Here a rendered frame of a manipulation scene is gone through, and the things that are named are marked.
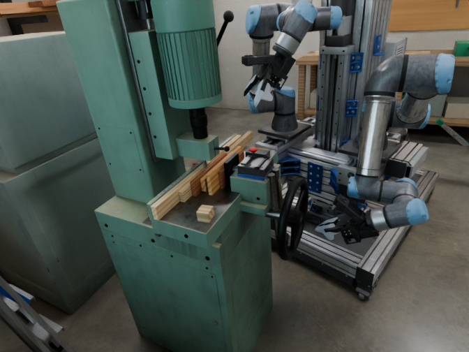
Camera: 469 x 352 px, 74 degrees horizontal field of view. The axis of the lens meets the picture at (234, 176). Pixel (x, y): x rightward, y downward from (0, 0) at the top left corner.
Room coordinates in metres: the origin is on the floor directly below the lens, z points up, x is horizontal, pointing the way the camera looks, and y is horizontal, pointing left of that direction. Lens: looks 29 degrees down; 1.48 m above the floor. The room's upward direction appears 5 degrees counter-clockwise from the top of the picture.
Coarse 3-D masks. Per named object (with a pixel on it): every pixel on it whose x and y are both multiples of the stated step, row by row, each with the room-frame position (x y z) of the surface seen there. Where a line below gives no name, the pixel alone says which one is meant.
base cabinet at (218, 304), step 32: (256, 224) 1.00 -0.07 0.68; (128, 256) 0.97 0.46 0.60; (160, 256) 0.88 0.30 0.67; (256, 256) 0.97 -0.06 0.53; (128, 288) 1.00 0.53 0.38; (160, 288) 0.90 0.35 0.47; (192, 288) 0.82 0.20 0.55; (224, 288) 0.75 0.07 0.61; (256, 288) 0.95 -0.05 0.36; (160, 320) 0.93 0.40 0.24; (192, 320) 0.83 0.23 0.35; (224, 320) 0.76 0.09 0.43; (256, 320) 0.94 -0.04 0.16
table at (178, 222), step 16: (208, 192) 0.93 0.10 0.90; (224, 192) 0.92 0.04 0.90; (176, 208) 0.84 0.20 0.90; (192, 208) 0.84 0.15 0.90; (224, 208) 0.82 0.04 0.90; (240, 208) 0.88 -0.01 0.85; (256, 208) 0.85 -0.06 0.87; (160, 224) 0.79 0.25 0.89; (176, 224) 0.76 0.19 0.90; (192, 224) 0.75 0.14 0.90; (208, 224) 0.74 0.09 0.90; (224, 224) 0.79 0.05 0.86; (192, 240) 0.73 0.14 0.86; (208, 240) 0.70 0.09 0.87
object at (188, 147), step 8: (184, 136) 1.04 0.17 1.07; (192, 136) 1.04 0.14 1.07; (208, 136) 1.02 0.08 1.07; (216, 136) 1.02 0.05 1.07; (184, 144) 1.01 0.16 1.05; (192, 144) 1.00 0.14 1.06; (200, 144) 0.98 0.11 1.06; (208, 144) 0.97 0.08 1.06; (216, 144) 1.01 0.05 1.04; (184, 152) 1.02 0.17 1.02; (192, 152) 1.00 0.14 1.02; (200, 152) 0.98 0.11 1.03; (208, 152) 0.97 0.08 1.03; (216, 152) 1.01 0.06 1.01; (208, 160) 0.97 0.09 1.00
